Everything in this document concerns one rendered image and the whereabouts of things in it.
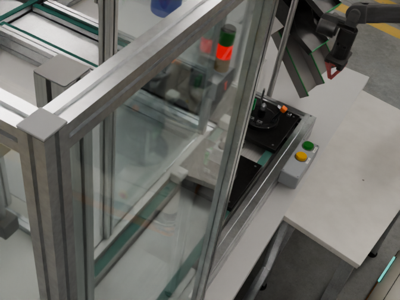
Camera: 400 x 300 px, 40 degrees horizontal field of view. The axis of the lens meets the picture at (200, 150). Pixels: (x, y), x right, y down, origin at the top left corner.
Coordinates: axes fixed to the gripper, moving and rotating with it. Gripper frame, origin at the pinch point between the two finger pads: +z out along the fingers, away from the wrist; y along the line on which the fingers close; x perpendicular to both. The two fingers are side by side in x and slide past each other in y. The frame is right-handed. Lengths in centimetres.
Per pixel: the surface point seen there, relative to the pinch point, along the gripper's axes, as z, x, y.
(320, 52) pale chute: 19.0, -14.2, -42.7
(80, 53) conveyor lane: 35, -101, 10
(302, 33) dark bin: 1.6, -19.2, -21.5
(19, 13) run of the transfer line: 34, -140, 5
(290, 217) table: 38, 10, 33
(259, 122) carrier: 23.6, -16.5, 10.7
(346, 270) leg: 45, 35, 35
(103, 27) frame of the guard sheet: -43, -35, 83
